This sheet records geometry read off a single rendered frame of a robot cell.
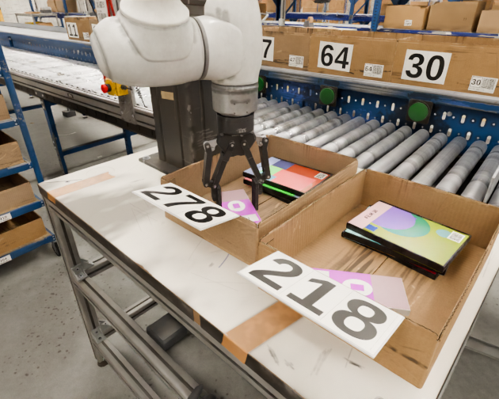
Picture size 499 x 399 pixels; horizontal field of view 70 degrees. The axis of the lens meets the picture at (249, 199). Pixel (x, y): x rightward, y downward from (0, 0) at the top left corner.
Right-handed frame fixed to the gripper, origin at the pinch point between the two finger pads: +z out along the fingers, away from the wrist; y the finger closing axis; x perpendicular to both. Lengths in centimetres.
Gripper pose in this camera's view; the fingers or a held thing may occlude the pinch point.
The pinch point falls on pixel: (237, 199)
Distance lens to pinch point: 81.1
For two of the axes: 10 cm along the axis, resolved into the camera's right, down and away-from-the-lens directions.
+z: 0.0, 8.7, 4.9
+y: 9.6, -1.4, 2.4
